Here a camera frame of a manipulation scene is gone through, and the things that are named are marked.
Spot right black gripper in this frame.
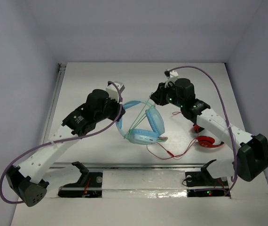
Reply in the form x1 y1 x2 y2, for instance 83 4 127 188
150 81 184 108

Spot green headphone cable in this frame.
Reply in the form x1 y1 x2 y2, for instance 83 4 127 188
123 93 169 143

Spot light blue headphones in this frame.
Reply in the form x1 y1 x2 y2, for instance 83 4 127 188
116 100 168 145

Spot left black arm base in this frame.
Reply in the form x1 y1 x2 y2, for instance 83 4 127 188
58 161 103 198

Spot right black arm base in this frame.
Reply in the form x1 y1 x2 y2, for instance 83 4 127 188
182 160 230 197

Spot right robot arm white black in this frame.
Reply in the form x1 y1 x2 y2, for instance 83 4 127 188
150 78 268 185

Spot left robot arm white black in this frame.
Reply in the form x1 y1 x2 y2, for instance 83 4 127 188
0 88 125 207

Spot red headphones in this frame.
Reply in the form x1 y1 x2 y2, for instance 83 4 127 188
193 124 224 148

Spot white foam block with tape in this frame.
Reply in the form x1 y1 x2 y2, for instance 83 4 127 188
102 169 187 198

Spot aluminium rail frame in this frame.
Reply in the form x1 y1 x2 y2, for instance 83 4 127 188
43 63 243 166

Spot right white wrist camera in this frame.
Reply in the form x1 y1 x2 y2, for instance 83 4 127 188
165 70 179 88

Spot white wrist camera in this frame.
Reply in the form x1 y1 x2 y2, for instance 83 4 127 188
165 70 179 88
105 81 125 102

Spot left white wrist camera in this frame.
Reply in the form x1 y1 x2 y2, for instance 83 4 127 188
105 81 125 102

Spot red headphone cable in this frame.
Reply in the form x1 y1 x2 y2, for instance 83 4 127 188
146 112 204 161

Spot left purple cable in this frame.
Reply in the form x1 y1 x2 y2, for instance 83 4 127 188
0 81 123 204

